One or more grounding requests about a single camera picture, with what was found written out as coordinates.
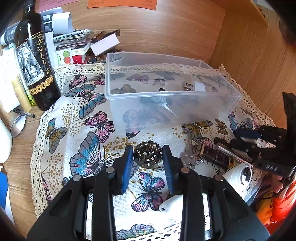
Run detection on dark metallic cylinder tube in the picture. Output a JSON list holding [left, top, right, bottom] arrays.
[[196, 143, 249, 170]]

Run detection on round perforated metal ball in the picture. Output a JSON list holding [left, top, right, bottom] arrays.
[[133, 141, 162, 169]]

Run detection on person's right hand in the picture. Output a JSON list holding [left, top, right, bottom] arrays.
[[271, 174, 285, 193]]

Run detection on silver keys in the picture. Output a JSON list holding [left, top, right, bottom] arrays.
[[180, 135, 196, 170]]

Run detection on white pointed plastic object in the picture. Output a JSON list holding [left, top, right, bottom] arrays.
[[159, 195, 183, 213]]

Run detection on butterfly print lace cloth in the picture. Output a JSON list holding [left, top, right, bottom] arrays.
[[31, 71, 274, 240]]

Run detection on clear plastic storage box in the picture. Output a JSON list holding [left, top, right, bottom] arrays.
[[105, 52, 242, 134]]

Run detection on white rounded container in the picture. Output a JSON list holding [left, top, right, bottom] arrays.
[[0, 119, 12, 163]]

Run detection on wooden shelf board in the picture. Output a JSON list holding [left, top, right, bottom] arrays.
[[247, 0, 267, 26]]

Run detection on yellow lip balm tube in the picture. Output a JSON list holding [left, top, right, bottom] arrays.
[[11, 76, 32, 112]]

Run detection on small white box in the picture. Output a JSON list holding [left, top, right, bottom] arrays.
[[90, 33, 119, 56]]

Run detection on stack of papers and magazines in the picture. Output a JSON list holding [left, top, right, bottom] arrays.
[[0, 6, 93, 65]]

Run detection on dark wine bottle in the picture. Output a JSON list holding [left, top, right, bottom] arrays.
[[14, 1, 61, 111]]

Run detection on orange paper note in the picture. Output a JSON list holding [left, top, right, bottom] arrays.
[[87, 0, 158, 11]]

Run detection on pink paper note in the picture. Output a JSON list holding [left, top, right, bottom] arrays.
[[36, 0, 78, 12]]

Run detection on white camera-like device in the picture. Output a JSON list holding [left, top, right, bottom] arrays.
[[222, 163, 252, 199]]

